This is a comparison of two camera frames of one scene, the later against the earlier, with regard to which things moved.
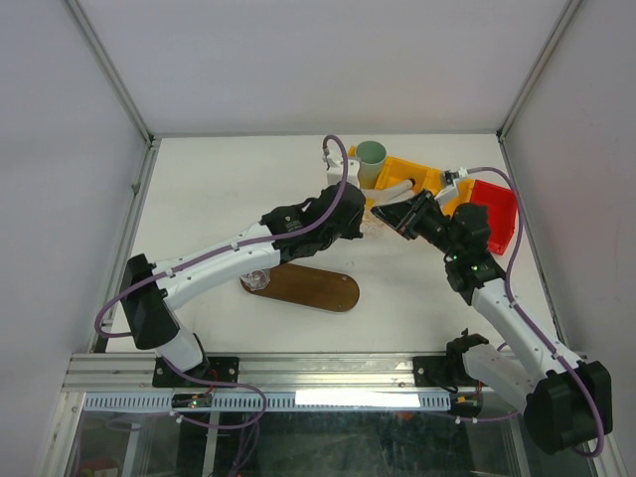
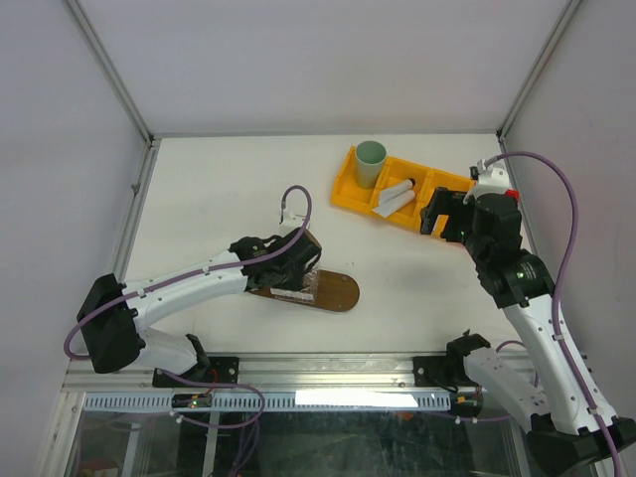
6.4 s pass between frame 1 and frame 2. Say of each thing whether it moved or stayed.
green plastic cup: stayed
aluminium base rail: stayed
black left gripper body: moved
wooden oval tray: stayed
